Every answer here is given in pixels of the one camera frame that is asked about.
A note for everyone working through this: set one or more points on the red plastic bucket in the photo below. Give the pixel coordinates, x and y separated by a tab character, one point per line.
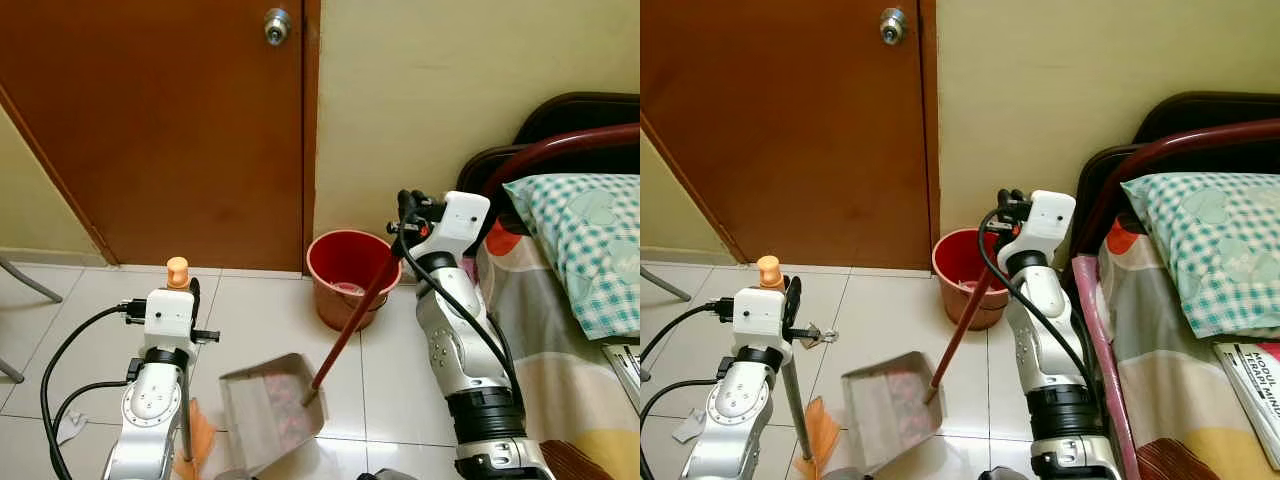
955	300
340	300

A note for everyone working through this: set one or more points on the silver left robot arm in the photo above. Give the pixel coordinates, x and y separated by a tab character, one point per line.
150	410
735	420

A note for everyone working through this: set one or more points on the dark wooden headboard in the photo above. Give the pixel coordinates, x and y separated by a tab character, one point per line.
1200	112
570	115

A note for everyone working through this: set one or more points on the bed with patterned sheet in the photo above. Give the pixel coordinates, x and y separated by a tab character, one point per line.
1170	400
560	400

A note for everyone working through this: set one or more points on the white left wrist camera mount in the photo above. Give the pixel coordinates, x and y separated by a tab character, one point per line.
168	315
760	315

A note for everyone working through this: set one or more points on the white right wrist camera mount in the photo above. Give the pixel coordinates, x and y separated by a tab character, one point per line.
1045	225
460	220

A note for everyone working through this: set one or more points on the orange broom with grey stick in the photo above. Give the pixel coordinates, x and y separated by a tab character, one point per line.
200	440
822	435

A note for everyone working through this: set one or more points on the white paper scrap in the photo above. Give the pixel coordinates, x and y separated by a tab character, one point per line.
688	427
72	428

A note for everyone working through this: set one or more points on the teal checkered pillow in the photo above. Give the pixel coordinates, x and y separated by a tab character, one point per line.
1200	250
580	250

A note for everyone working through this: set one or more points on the white and red book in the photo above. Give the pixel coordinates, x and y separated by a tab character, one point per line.
1255	395
625	370

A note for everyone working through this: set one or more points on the brown wooden door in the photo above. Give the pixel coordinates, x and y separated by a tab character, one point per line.
160	130
790	130

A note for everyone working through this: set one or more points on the grey dustpan with red stick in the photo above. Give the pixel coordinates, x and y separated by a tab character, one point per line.
270	410
890	410

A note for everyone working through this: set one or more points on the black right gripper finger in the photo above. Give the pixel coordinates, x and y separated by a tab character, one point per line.
1004	198
1019	195
420	198
404	200

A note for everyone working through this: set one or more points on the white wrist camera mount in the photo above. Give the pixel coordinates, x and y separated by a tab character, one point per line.
168	315
1045	225
460	220
760	315

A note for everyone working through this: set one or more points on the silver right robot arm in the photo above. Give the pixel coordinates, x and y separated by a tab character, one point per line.
460	360
1050	350

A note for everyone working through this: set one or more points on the silver round door knob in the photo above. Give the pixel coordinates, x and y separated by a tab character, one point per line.
277	26
893	25

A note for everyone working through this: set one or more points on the grey metal chair leg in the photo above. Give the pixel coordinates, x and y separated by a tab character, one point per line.
30	280
665	283

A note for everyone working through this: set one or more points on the maroon curved bed frame rail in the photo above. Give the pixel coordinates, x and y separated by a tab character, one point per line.
1170	150
560	148

